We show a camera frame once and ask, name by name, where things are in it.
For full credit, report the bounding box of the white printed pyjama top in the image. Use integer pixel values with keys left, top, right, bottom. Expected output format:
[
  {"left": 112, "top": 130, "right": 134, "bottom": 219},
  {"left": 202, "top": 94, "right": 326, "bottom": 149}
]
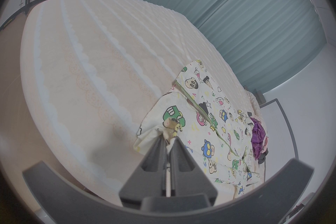
[{"left": 133, "top": 60, "right": 263, "bottom": 201}]

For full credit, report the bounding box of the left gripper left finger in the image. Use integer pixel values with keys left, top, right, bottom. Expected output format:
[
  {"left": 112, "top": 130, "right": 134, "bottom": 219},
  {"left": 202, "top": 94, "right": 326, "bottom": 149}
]
[{"left": 119, "top": 137, "right": 169, "bottom": 205}]

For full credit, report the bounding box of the black garment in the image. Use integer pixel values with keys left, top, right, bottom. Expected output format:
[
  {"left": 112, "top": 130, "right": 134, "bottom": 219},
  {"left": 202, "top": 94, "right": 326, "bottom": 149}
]
[{"left": 258, "top": 149, "right": 270, "bottom": 165}]

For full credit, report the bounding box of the grey bedside table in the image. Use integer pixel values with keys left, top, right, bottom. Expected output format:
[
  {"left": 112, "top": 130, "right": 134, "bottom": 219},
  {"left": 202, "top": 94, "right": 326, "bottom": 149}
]
[{"left": 243, "top": 86, "right": 265, "bottom": 103}]

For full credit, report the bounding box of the bed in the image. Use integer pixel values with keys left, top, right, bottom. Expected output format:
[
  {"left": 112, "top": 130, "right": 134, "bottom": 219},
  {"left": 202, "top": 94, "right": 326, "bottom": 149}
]
[{"left": 20, "top": 0, "right": 300, "bottom": 208}]

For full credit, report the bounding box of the purple satin garment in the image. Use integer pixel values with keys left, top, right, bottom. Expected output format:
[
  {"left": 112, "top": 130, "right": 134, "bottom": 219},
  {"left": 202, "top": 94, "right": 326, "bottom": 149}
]
[{"left": 250, "top": 116, "right": 267, "bottom": 161}]

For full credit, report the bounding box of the cream pillow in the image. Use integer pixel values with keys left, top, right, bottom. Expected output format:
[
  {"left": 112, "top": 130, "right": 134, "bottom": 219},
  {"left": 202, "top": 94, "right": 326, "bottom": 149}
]
[{"left": 245, "top": 89, "right": 263, "bottom": 116}]

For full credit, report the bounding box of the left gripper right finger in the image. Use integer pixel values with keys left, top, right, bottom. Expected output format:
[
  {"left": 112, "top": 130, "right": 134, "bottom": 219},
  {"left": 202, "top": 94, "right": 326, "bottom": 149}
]
[{"left": 170, "top": 136, "right": 219, "bottom": 204}]

